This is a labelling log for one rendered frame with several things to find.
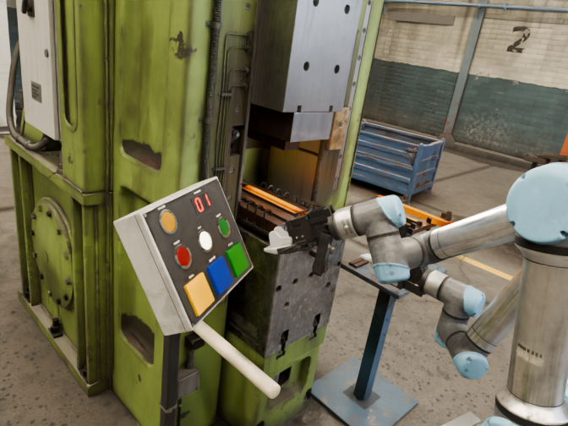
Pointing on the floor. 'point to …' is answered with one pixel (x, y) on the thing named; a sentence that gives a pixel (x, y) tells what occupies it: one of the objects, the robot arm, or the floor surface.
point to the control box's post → (171, 348)
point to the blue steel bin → (396, 159)
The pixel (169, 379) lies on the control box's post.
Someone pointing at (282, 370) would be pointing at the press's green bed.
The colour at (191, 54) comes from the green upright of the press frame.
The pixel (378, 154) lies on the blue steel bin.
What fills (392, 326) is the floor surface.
